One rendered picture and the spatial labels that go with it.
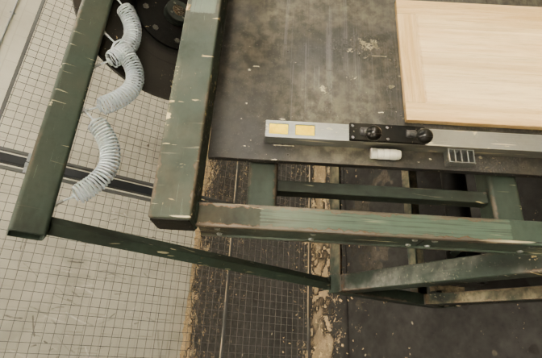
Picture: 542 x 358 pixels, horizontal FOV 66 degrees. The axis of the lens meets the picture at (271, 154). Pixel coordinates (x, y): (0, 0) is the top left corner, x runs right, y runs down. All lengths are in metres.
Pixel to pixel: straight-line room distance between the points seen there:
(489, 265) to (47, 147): 1.49
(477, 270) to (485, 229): 0.56
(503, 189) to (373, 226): 0.41
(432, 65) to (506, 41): 0.26
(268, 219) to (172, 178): 0.25
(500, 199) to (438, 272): 0.58
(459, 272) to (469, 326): 0.95
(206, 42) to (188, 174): 0.39
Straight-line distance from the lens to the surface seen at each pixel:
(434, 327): 2.76
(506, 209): 1.27
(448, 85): 1.31
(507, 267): 1.62
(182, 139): 1.04
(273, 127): 1.11
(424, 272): 1.80
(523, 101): 1.38
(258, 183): 1.12
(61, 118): 1.48
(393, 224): 1.04
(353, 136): 1.11
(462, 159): 1.19
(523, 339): 2.49
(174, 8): 1.87
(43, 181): 1.40
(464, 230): 1.10
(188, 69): 1.15
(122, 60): 1.61
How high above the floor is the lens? 2.20
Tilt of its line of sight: 29 degrees down
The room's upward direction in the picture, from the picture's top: 72 degrees counter-clockwise
